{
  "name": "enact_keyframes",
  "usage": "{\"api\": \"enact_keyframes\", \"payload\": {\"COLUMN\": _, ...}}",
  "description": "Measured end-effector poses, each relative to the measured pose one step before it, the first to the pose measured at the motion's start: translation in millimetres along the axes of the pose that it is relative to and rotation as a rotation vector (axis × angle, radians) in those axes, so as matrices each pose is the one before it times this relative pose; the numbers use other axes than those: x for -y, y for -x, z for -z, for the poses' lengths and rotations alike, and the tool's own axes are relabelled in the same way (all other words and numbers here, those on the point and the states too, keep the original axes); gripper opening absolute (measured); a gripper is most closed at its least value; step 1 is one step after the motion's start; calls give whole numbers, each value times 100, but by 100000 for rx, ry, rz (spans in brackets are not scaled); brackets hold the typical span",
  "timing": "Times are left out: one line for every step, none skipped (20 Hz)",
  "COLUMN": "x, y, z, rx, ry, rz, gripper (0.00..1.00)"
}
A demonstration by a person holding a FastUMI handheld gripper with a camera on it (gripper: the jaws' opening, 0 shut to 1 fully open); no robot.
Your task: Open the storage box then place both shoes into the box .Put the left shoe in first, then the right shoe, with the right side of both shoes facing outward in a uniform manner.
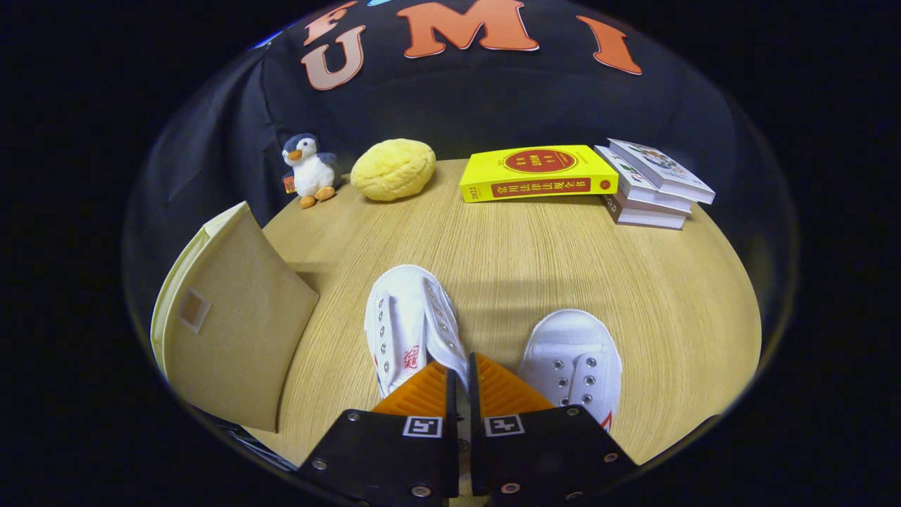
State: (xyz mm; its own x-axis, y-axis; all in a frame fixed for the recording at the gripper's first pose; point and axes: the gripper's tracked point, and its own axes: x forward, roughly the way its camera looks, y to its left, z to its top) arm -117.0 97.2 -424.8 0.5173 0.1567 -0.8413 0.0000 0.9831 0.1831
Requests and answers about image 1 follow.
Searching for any brown spine paperback book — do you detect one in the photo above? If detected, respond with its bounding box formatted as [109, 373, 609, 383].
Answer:
[602, 192, 688, 230]

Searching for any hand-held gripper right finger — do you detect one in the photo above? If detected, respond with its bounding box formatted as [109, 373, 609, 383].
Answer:
[468, 352, 640, 507]

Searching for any white illustrated cover book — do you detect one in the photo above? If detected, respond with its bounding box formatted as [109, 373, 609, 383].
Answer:
[607, 138, 717, 206]

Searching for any yellow plush bun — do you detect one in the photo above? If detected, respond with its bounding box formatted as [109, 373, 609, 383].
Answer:
[350, 138, 437, 203]

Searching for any yellow book with red circle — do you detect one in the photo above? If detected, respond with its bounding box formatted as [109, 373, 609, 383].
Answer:
[459, 144, 620, 204]

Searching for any black backdrop cloth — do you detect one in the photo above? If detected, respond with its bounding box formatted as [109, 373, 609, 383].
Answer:
[127, 0, 796, 240]

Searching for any white canvas shoe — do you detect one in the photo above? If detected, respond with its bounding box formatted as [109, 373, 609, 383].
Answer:
[517, 308, 624, 432]
[364, 264, 474, 465]

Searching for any penguin plush toy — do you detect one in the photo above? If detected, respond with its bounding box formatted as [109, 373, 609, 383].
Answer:
[282, 132, 339, 210]

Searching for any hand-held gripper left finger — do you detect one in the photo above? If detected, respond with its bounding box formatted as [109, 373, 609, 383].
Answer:
[296, 361, 462, 507]

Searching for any beige fabric storage box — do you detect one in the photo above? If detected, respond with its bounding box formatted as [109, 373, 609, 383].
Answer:
[150, 201, 321, 434]

